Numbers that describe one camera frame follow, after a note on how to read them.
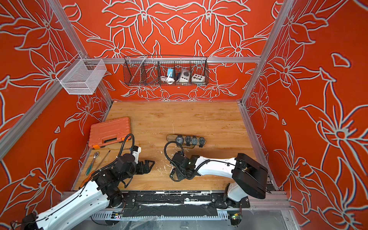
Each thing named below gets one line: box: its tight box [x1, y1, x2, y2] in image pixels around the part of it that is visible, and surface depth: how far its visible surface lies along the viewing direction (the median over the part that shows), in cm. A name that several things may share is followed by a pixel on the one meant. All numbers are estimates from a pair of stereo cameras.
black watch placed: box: [198, 137, 207, 148], surface depth 88 cm
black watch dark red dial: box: [184, 135, 193, 147], surface depth 89 cm
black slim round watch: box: [191, 135, 198, 146], surface depth 89 cm
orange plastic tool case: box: [88, 116, 132, 150], surface depth 97 cm
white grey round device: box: [178, 68, 191, 83], surface depth 93 cm
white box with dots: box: [191, 73, 206, 83], surface depth 96 cm
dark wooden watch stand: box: [166, 134, 207, 149], surface depth 89 cm
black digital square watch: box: [175, 134, 184, 145], surface depth 89 cm
